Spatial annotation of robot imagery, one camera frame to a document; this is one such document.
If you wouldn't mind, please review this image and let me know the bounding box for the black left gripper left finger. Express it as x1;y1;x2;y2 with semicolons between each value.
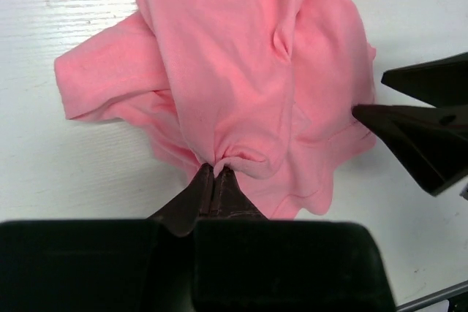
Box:
148;164;214;236

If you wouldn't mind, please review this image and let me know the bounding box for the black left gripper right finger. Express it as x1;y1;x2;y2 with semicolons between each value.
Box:
215;167;267;220

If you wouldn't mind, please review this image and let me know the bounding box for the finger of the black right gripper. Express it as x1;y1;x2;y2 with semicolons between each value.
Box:
381;53;467;107
352;104;467;196

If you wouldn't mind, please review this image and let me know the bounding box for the pink t shirt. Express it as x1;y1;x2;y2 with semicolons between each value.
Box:
54;0;375;218

